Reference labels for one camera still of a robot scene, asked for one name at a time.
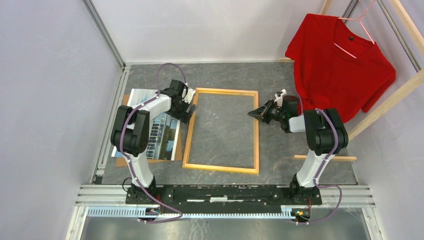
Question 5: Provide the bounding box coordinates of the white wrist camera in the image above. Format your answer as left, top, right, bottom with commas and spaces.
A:
182, 87, 196, 104
274, 89, 287, 107

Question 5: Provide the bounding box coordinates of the yellow wooden picture frame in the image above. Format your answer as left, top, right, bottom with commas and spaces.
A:
182, 87, 260, 175

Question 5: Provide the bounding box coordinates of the purple cable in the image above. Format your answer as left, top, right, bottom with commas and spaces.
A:
284, 89, 344, 226
118, 62, 188, 225

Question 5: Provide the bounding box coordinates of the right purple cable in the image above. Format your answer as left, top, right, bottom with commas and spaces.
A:
284, 89, 344, 226

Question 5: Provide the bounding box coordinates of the wooden clothes rack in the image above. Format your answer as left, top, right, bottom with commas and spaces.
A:
278, 0, 424, 163

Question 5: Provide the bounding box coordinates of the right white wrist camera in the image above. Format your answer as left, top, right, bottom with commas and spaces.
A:
274, 89, 287, 107

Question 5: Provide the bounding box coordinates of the aluminium rail frame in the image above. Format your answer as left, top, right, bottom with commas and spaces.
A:
64, 0, 385, 240

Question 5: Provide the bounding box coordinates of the brown cardboard backing board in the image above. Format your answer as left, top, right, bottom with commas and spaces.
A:
115, 94, 184, 168

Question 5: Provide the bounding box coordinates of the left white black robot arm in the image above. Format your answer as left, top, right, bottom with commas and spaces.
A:
110, 79, 197, 204

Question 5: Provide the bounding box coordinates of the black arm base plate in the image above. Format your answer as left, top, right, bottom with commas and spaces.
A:
125, 184, 323, 215

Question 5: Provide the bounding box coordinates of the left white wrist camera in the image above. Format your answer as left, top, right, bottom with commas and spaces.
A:
182, 87, 196, 104

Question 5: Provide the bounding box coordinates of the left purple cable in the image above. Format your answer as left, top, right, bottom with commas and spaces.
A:
118, 62, 188, 225

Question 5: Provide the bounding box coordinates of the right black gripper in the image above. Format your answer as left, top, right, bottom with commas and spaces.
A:
247, 99, 285, 124

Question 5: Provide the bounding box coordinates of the red t-shirt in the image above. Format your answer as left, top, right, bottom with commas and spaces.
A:
285, 13, 396, 123

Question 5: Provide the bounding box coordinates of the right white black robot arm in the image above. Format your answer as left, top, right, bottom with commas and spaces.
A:
248, 95, 349, 204

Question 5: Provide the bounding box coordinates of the pink clothes hanger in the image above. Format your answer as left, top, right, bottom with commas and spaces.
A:
333, 0, 377, 60

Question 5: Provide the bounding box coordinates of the building photo print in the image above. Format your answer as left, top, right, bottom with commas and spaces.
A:
123, 88, 183, 164

